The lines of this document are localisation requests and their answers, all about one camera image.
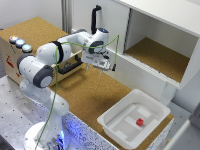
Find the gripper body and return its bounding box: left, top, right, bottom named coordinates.
left=80, top=46, right=117, bottom=72

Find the pink block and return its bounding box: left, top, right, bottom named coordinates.
left=135, top=117, right=145, bottom=127

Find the white sliding door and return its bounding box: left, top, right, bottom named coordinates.
left=71, top=0, right=132, bottom=56

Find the white plastic box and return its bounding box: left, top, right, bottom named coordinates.
left=96, top=88, right=172, bottom=150

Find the wooden drawer box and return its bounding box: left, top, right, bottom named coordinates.
left=0, top=16, right=84, bottom=86

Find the green button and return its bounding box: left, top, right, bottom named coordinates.
left=21, top=43, right=34, bottom=54

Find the blue button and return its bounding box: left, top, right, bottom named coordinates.
left=14, top=38, right=26, bottom=48

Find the red button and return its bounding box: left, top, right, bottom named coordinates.
left=8, top=34, right=20, bottom=45

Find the white cabinet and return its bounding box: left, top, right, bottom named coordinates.
left=71, top=0, right=200, bottom=108

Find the black drawer handle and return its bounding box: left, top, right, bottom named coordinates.
left=57, top=54, right=84, bottom=75

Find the green cable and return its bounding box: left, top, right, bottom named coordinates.
left=34, top=34, right=120, bottom=150

